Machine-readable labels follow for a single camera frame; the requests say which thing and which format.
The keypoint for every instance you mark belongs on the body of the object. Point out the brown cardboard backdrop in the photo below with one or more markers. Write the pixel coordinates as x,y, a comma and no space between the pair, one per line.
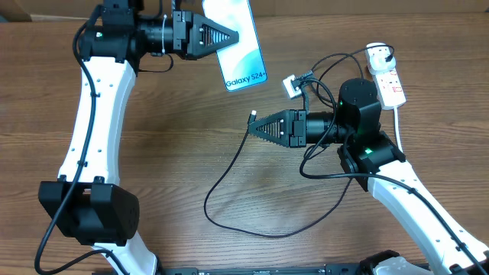
29,10

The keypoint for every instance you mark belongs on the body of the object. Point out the white power strip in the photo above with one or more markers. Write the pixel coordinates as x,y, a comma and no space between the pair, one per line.
389,90

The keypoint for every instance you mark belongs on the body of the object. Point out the Samsung Galaxy smartphone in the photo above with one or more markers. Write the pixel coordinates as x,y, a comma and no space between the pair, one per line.
242,64

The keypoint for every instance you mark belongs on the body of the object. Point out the white charger plug adapter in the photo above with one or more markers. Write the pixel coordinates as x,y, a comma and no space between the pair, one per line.
380,58

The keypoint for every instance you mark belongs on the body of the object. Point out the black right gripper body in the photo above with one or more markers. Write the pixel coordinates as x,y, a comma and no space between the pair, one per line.
299,139

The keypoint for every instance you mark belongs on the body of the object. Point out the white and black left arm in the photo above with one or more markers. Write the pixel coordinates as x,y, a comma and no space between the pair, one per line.
85,201

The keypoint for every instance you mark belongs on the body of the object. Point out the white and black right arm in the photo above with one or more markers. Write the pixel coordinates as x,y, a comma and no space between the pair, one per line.
369,156

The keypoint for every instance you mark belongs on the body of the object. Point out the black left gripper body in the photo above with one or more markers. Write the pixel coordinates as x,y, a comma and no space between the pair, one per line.
182,32

